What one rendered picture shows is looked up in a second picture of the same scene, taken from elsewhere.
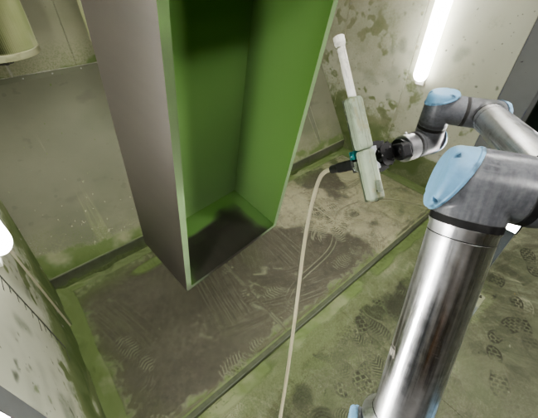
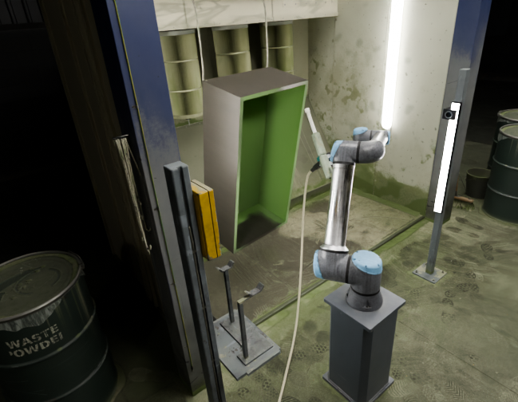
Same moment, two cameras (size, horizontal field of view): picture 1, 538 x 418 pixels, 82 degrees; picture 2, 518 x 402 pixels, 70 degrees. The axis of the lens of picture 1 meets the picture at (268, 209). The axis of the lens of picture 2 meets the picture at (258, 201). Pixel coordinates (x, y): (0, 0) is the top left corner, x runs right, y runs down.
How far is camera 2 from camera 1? 1.50 m
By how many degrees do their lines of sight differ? 15
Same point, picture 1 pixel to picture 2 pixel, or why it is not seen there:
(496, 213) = (347, 157)
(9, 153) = not seen: hidden behind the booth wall
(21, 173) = not seen: hidden behind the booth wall
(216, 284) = (247, 271)
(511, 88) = (444, 128)
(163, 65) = (239, 124)
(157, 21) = (239, 110)
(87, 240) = not seen: hidden behind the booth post
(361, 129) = (319, 146)
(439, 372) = (340, 215)
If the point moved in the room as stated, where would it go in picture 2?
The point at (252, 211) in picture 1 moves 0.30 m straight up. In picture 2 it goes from (270, 214) to (269, 183)
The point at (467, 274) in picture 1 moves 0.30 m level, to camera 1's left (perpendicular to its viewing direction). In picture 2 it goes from (342, 178) to (284, 180)
